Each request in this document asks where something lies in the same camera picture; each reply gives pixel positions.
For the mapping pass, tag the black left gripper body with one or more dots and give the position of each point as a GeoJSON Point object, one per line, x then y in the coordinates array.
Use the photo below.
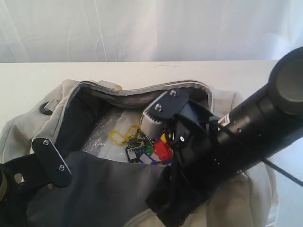
{"type": "Point", "coordinates": [20, 180]}

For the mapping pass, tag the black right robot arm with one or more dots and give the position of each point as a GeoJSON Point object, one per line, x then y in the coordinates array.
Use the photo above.
{"type": "Point", "coordinates": [268, 121]}

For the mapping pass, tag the beige fabric duffel bag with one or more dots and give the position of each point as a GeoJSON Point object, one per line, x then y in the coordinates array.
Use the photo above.
{"type": "Point", "coordinates": [102, 192]}

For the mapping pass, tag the bunch of colourful key tags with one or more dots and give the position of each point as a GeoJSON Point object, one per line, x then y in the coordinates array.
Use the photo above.
{"type": "Point", "coordinates": [140, 148]}

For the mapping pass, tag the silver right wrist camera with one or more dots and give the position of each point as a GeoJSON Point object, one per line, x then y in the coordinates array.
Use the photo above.
{"type": "Point", "coordinates": [162, 109]}

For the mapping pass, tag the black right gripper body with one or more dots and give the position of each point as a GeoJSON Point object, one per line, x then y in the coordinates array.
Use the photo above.
{"type": "Point", "coordinates": [199, 166]}

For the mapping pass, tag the clear plastic packet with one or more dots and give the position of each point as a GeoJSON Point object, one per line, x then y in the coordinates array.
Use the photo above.
{"type": "Point", "coordinates": [99, 143]}

